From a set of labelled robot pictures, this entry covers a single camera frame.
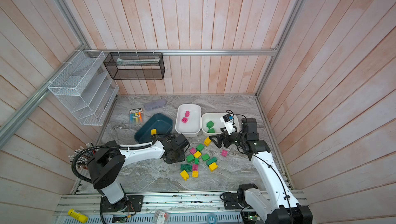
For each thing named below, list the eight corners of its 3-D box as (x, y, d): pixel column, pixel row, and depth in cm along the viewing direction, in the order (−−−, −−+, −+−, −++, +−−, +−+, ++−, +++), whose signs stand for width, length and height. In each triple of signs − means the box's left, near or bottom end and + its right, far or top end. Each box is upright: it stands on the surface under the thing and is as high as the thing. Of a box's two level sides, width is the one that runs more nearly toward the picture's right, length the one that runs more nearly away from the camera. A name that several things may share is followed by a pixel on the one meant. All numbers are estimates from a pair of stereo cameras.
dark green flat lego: (180, 171, 85) (180, 170, 83) (181, 165, 87) (180, 164, 85) (192, 171, 85) (191, 170, 83) (192, 165, 87) (192, 164, 85)
